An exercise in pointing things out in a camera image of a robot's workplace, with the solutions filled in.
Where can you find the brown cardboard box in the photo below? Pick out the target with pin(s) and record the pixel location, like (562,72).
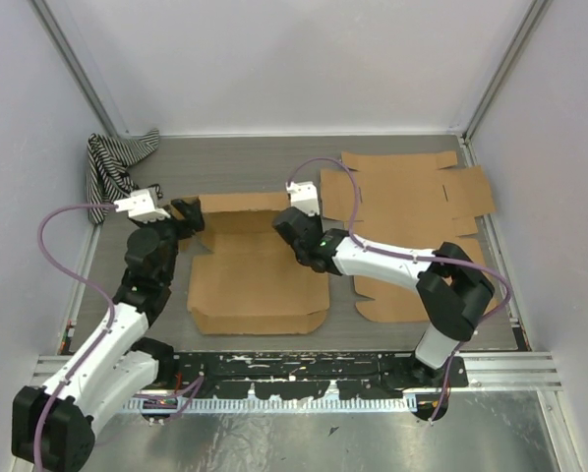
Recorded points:
(249,281)

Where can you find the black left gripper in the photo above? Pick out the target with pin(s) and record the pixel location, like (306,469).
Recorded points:
(192,213)

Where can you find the aluminium corner post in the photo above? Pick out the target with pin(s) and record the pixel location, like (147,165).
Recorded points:
(60,24)
(530,21)

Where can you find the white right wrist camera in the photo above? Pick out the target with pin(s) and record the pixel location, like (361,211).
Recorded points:
(305,197)

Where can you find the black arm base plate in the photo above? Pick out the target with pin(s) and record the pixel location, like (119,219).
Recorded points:
(298,375)

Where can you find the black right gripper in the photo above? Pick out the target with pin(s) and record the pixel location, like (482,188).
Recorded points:
(318,218)

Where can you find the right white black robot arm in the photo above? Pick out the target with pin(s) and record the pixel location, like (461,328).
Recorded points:
(454,292)

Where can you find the left aluminium corner post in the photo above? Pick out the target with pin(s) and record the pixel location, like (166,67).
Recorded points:
(60,24)

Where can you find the black white striped cloth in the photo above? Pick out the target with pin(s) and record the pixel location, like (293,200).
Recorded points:
(109,160)

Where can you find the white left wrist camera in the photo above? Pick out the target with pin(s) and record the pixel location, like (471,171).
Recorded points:
(142,206)

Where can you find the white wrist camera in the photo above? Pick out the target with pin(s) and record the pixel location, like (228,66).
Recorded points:
(305,197)
(142,206)

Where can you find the aluminium front rail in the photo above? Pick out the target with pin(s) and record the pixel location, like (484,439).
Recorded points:
(486,371)

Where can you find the slotted grey cable duct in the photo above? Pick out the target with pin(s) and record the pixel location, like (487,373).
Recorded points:
(307,405)

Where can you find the right aluminium corner post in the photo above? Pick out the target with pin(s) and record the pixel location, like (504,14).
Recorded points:
(530,21)

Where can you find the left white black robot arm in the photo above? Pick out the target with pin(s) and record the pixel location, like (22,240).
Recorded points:
(55,425)

